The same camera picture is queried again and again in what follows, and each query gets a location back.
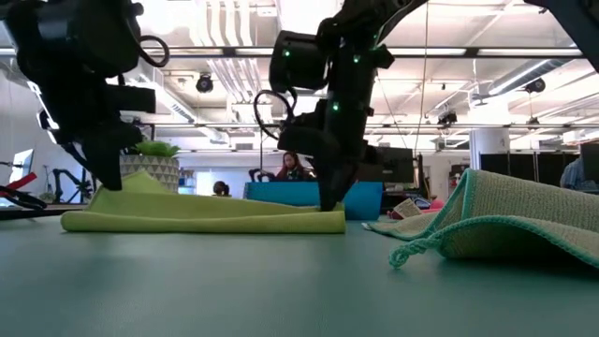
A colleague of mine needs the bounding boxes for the black overhead crossbar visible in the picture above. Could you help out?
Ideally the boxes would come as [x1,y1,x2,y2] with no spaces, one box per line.
[139,45,599,61]

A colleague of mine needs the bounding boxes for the black right camera cable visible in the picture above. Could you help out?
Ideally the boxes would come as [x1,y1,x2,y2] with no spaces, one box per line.
[254,88,300,141]

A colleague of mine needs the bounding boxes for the pink microfiber towel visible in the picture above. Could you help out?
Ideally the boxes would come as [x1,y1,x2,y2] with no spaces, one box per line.
[387,196,446,221]

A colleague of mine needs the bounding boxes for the lime green microfiber towel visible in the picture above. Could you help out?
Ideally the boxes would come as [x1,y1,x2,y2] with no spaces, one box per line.
[59,168,347,235]

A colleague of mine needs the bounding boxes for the black partition panels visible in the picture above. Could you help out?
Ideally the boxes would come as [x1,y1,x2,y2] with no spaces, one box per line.
[479,150,581,190]

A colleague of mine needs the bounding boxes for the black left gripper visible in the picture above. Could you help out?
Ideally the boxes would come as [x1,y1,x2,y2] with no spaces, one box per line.
[43,81,145,192]

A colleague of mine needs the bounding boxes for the blue plastic bin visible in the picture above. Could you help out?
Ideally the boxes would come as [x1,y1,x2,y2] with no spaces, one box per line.
[241,181,384,221]

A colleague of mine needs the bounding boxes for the grey ceiling duct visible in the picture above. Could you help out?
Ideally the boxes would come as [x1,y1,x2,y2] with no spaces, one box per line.
[472,18,599,102]

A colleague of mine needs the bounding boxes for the black left camera cable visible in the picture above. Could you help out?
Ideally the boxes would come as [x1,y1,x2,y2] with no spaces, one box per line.
[138,35,171,69]

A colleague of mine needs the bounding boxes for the black camera cable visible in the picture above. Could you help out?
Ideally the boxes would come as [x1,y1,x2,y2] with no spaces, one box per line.
[138,35,171,69]
[254,88,300,141]

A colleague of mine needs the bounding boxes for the green table mat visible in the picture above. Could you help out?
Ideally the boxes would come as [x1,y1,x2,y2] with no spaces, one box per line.
[0,214,599,337]

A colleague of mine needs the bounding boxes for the black background robot arms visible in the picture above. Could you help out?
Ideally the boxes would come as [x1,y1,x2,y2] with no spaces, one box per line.
[51,168,95,204]

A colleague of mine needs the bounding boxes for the white round column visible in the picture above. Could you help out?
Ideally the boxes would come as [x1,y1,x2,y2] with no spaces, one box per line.
[469,128,511,170]

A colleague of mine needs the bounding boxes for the dark computer monitor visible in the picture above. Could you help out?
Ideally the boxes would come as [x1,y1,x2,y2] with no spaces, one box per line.
[579,142,599,183]

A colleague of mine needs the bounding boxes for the succulent in patterned white pot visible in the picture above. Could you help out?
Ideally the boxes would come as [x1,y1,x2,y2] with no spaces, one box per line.
[119,139,182,194]

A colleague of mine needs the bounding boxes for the red bar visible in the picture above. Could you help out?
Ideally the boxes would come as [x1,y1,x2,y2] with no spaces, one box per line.
[0,171,38,198]

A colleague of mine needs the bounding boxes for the tilted bright monitor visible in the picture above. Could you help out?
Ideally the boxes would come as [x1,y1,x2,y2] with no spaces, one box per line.
[10,148,36,183]

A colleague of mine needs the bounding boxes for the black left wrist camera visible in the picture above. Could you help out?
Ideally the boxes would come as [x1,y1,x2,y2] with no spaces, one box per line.
[105,83,158,115]

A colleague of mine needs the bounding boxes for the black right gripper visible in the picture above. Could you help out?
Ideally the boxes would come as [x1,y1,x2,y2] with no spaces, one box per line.
[275,124,372,213]

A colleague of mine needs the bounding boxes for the pale green teal-edged towel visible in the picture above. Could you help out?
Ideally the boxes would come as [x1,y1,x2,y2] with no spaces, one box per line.
[362,168,599,271]

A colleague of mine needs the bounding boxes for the black computer monitor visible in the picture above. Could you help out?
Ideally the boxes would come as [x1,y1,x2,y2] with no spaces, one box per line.
[369,145,416,184]

